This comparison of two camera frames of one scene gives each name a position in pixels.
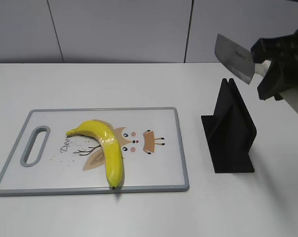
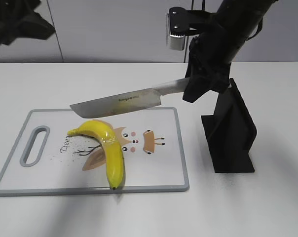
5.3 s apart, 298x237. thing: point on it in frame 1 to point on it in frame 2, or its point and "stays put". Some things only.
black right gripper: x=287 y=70 to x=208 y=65
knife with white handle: x=238 y=60 to x=146 y=98
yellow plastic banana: x=113 y=158 stays put
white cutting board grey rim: x=44 y=161 stays put
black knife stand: x=230 y=133 stays put
